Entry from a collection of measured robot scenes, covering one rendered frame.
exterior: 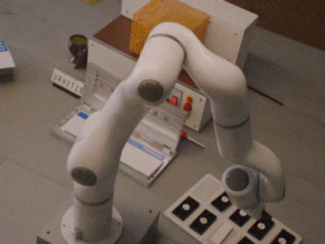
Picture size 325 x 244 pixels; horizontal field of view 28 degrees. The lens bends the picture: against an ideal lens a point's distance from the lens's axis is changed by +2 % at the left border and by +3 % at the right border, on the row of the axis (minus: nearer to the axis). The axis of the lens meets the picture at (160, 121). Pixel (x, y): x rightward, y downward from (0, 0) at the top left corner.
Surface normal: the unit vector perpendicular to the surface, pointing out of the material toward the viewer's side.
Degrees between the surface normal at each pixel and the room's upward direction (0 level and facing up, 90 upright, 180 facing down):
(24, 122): 0
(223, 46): 90
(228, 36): 90
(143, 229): 3
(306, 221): 0
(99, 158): 69
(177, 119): 78
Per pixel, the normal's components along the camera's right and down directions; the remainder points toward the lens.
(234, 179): -0.23, -0.36
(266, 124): 0.13, -0.72
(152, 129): -0.48, 0.37
